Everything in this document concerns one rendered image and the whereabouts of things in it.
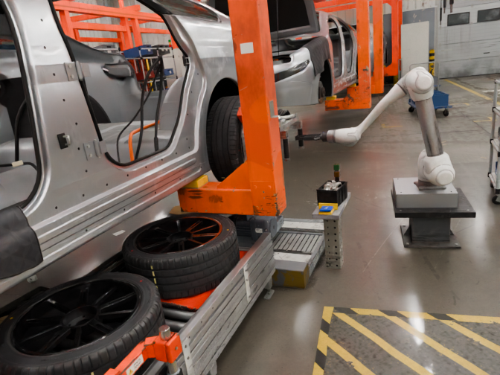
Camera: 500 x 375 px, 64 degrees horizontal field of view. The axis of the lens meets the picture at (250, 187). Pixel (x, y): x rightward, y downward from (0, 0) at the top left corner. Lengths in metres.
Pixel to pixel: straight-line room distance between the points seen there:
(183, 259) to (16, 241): 0.80
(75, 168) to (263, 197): 1.06
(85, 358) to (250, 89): 1.47
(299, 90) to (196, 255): 3.63
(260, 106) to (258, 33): 0.36
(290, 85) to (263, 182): 3.13
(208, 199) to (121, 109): 2.35
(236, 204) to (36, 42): 1.34
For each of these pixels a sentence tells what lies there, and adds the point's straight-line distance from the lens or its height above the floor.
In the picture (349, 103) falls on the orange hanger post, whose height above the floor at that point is 0.62.
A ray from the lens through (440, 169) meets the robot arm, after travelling 2.79.
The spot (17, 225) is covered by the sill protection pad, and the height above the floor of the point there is 0.95.
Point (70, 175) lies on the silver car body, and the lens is 1.79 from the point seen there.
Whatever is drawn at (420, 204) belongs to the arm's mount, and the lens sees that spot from 3.00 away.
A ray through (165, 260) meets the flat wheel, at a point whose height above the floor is 0.50.
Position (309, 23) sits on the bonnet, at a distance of 6.16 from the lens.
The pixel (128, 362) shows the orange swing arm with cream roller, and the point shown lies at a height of 0.49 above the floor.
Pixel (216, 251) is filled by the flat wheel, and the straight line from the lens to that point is 2.13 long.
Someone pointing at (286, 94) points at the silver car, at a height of 0.93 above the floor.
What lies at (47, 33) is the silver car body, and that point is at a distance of 1.84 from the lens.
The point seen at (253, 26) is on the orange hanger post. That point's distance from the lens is 2.19.
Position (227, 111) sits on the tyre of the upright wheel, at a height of 1.10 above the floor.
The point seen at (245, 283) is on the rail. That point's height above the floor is 0.30.
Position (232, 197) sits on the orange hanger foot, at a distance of 2.42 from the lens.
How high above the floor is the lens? 1.41
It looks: 18 degrees down
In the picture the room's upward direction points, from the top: 7 degrees counter-clockwise
